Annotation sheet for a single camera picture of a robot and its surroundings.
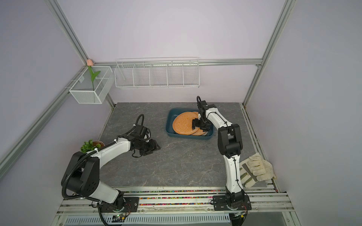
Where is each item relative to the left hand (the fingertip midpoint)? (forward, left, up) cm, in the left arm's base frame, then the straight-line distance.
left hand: (157, 150), depth 88 cm
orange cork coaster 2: (+13, -29, -2) cm, 32 cm away
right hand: (+16, -27, -1) cm, 32 cm away
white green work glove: (-15, -60, -5) cm, 62 cm away
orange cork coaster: (+21, -17, -1) cm, 27 cm away
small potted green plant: (+1, +37, +10) cm, 38 cm away
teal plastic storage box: (+31, -8, -2) cm, 32 cm away
